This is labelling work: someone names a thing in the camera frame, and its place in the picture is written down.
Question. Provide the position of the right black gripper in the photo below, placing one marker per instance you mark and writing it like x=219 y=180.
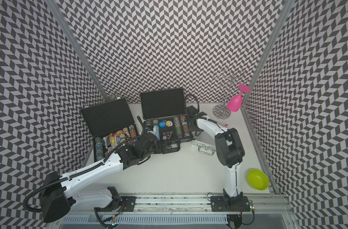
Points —
x=190 y=127

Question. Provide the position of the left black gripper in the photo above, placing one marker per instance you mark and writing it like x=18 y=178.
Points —
x=158 y=147

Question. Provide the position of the black poker case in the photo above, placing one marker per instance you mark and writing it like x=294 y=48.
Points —
x=107 y=118
x=164 y=105

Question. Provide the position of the silver aluminium poker case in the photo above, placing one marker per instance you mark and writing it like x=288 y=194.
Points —
x=204 y=140

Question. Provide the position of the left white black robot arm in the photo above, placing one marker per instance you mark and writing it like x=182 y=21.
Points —
x=62 y=193

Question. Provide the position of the triangular all in marker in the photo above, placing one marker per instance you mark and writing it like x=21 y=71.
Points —
x=167 y=135

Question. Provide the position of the blue small blind button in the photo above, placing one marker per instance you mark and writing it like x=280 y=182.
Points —
x=162 y=124

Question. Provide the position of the yellow white dealer chip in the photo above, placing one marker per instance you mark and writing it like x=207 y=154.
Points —
x=169 y=123

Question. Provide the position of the pink plastic wine glass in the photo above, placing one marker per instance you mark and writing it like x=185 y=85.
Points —
x=236 y=102

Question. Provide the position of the yellow-green plastic ball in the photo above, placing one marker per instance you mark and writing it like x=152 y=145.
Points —
x=258 y=179

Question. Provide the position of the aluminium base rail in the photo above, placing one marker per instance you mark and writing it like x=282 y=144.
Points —
x=205 y=203

